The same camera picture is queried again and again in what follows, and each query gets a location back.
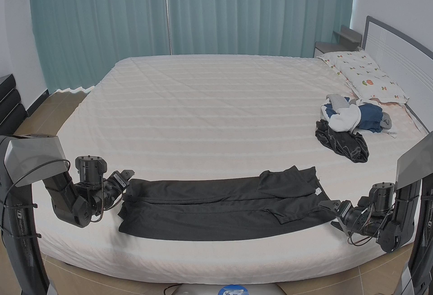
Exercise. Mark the black T-shirt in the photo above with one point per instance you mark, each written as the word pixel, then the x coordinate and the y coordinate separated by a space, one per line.
pixel 220 205

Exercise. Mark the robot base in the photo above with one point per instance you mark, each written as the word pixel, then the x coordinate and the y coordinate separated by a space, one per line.
pixel 230 290

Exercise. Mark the black satin garment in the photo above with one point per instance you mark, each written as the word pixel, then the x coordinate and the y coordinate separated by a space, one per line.
pixel 345 143

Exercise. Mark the white printed pillow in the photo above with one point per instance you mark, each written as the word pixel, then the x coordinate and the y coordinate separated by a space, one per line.
pixel 365 75

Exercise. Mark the grey bedside table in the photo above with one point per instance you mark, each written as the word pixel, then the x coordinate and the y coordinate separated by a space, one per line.
pixel 338 45

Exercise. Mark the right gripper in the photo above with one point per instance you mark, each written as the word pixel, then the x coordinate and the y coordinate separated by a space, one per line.
pixel 351 219

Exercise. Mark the black chest of drawers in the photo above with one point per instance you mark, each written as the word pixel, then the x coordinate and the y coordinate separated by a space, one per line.
pixel 10 104

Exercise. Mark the pile of clothes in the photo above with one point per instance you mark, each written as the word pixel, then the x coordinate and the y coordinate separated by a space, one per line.
pixel 351 114

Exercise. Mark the bed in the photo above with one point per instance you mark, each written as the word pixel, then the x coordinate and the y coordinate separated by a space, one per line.
pixel 203 101

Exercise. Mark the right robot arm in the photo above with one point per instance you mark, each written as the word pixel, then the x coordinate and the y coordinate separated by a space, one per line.
pixel 412 185

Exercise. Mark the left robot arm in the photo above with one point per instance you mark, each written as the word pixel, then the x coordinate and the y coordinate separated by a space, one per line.
pixel 30 158

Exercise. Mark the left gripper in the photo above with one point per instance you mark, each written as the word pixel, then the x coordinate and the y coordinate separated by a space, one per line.
pixel 113 190

